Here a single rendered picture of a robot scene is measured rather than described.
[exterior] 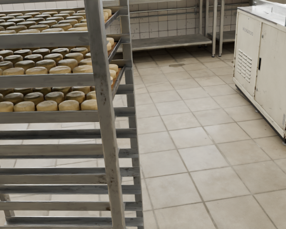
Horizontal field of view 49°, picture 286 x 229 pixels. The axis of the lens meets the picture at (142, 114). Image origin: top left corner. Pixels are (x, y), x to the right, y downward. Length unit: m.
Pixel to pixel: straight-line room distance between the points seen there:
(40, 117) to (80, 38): 0.22
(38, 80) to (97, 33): 0.18
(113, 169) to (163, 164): 1.49
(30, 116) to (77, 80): 0.15
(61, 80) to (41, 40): 0.09
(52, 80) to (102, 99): 0.13
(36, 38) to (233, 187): 1.63
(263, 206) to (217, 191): 0.27
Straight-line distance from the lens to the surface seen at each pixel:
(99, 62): 0.66
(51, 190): 1.47
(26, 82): 0.76
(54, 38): 0.71
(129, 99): 1.17
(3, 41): 0.75
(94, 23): 0.65
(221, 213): 1.89
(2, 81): 0.78
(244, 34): 3.21
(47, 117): 0.78
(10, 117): 0.82
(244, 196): 2.03
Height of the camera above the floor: 1.28
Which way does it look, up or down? 25 degrees down
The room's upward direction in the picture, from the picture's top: 3 degrees counter-clockwise
